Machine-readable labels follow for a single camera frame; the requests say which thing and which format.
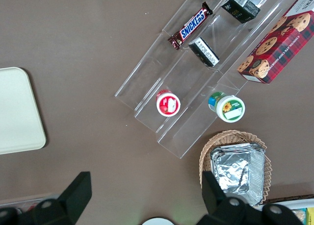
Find clear acrylic stepped shelf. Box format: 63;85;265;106
114;0;314;159

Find red-lid yogurt cup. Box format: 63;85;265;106
156;89;182;117

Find stack of foil trays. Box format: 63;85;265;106
210;142;266;206

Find white snack bin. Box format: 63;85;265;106
262;198;314;225

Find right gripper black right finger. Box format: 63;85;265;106
193;171;247;225

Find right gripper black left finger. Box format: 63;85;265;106
31;171;92;225

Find Snickers chocolate bar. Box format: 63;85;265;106
168;1;213;51

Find cream plastic tray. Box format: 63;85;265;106
0;67;47;155

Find small black carton box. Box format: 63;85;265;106
220;0;261;24
188;37;220;68

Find red tartan cookie box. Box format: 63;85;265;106
236;0;314;84

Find light tan wicker basket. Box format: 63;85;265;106
199;129;272;206

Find green-lid sunflower cup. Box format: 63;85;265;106
208;91;245;123

